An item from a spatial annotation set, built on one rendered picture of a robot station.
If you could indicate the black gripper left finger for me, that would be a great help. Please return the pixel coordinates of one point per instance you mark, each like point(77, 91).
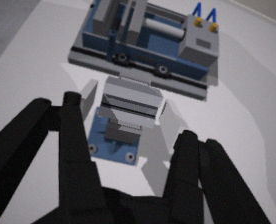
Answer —
point(79, 181)

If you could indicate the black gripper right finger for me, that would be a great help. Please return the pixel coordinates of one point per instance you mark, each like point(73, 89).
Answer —
point(229, 199)

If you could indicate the dark grey rectangular block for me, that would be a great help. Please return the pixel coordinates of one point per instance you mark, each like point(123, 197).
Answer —
point(130, 102)

